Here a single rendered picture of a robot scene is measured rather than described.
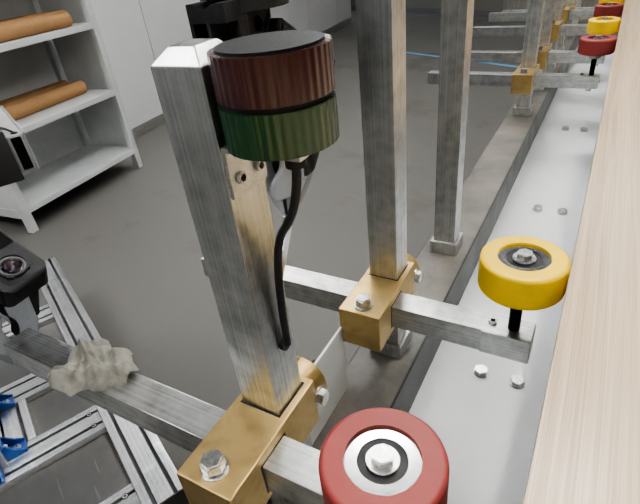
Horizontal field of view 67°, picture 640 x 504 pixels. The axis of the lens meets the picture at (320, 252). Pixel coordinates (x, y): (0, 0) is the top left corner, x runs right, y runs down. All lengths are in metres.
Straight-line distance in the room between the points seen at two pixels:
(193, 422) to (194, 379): 1.28
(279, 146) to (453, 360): 0.59
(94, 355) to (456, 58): 0.58
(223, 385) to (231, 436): 1.26
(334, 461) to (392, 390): 0.31
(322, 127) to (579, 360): 0.26
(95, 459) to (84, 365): 0.85
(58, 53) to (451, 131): 3.13
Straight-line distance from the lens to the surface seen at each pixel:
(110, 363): 0.51
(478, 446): 0.69
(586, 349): 0.42
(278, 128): 0.23
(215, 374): 1.70
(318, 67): 0.23
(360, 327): 0.55
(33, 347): 0.58
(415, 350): 0.68
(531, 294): 0.47
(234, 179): 0.28
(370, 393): 0.63
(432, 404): 0.72
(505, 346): 0.55
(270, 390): 0.38
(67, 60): 3.62
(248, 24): 0.42
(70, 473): 1.35
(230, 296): 0.33
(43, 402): 1.55
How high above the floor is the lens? 1.18
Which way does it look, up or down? 33 degrees down
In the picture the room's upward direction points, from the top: 7 degrees counter-clockwise
